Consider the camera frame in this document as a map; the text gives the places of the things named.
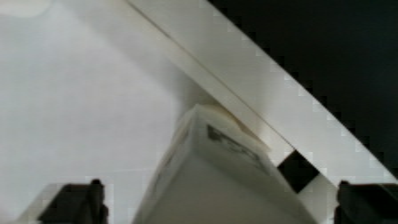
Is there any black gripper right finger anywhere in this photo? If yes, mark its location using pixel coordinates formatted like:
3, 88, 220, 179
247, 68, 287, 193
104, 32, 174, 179
334, 181, 398, 224

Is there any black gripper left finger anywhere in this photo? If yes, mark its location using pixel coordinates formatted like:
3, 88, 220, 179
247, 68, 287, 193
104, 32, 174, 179
37, 179, 108, 224

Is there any white leg with tag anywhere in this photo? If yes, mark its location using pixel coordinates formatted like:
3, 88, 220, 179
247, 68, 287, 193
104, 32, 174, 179
133, 105, 316, 224

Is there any white square tabletop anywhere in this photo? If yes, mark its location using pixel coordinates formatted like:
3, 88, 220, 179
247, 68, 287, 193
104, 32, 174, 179
0, 0, 211, 224

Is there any white right fence piece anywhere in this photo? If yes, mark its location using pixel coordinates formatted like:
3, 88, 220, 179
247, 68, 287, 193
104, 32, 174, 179
127, 0, 398, 224

